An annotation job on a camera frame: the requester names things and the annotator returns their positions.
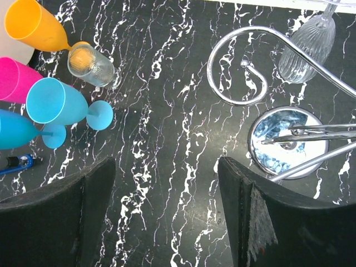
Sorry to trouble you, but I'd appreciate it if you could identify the blue wine glass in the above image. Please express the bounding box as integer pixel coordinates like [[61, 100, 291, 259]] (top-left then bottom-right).
[[1, 110, 67, 150], [26, 77, 113, 131]]

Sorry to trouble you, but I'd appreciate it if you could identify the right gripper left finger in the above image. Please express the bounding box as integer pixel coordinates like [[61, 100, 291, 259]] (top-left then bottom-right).
[[1, 157, 116, 266]]

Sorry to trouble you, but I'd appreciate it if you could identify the clear glass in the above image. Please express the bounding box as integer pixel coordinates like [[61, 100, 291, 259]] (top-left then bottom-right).
[[278, 3, 337, 84], [67, 42, 116, 87]]

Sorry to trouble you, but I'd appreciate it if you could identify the white cylindrical container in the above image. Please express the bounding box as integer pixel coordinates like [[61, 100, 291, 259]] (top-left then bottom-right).
[[0, 0, 34, 65]]

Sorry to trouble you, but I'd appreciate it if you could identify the yellow plastic wine glass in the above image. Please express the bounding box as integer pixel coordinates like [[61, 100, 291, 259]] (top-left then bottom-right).
[[4, 0, 87, 52]]

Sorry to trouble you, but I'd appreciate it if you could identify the blue black clip tool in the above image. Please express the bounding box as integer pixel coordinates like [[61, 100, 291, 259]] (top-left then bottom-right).
[[0, 154, 41, 175]]

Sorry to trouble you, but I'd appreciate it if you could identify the silver wire glass rack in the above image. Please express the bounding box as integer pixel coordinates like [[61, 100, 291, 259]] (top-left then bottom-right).
[[206, 26, 355, 182]]

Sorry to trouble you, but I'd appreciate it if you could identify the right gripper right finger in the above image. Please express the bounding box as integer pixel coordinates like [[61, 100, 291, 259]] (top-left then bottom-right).
[[217, 157, 355, 266]]

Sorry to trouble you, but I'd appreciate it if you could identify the pink plastic wine glass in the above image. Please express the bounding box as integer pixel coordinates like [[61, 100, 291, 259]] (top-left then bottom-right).
[[1, 57, 43, 104]]

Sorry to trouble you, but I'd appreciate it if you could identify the blue wine glass front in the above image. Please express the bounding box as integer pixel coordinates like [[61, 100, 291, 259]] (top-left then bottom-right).
[[1, 110, 67, 150]]

